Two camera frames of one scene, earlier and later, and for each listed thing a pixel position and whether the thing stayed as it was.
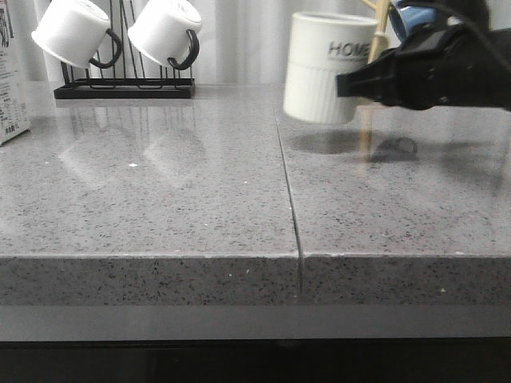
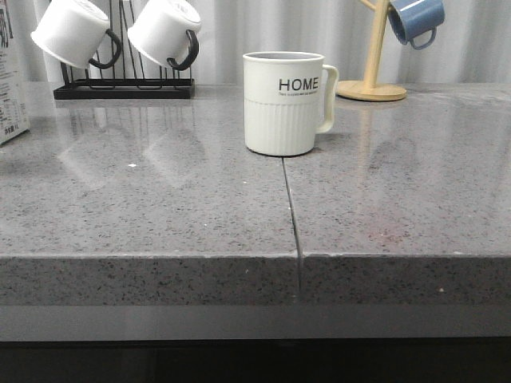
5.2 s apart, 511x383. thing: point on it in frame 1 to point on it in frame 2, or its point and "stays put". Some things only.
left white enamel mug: (73, 33) stays put
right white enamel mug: (164, 31) stays put
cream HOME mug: (322, 46) to (289, 97)
